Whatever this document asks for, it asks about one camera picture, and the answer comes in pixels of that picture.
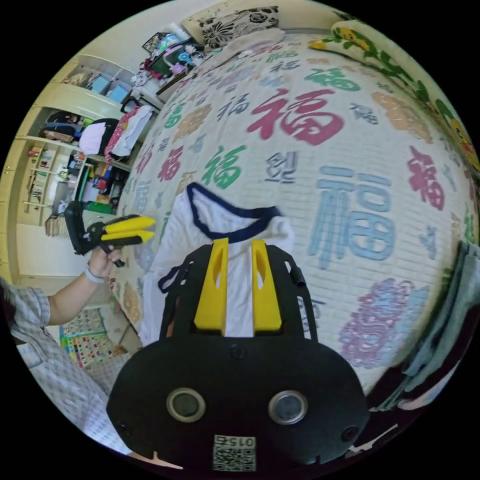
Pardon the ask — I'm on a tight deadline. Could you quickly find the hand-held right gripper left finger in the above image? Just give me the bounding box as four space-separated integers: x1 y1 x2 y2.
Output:
193 237 230 337

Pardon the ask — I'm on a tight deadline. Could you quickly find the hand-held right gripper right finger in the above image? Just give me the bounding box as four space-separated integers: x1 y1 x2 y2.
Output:
251 239 283 332

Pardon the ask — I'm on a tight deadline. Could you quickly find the white shirt with blue collar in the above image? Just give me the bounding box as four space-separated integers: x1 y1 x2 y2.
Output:
138 182 297 348

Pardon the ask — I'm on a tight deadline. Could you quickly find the person's left forearm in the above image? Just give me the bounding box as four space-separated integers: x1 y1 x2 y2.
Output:
45 266 109 327

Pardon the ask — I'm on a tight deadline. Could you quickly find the person's left hand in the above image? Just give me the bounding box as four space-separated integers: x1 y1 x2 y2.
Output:
86 243 123 281

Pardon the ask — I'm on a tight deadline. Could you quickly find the pile of clothes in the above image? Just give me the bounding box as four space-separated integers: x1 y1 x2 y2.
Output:
369 239 480 413
78 104 155 165

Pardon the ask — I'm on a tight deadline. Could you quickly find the colourful floor mat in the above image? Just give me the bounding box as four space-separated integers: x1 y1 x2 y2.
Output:
58 307 129 370

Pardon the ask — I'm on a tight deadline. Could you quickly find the cream cupboard with open shelves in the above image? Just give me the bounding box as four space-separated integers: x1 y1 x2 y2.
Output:
0 54 151 272

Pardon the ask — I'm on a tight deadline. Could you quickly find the person's body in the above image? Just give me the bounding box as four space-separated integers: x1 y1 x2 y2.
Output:
0 275 185 470

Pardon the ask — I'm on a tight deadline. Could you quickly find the cluttered side table with toys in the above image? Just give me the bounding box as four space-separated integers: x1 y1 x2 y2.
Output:
131 31 206 103

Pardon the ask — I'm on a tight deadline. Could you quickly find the black and white floral pillow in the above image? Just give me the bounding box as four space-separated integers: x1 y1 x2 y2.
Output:
181 5 281 50

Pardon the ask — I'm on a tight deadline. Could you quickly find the cream blanket with yellow flowers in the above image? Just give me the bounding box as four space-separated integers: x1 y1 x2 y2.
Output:
309 11 480 173

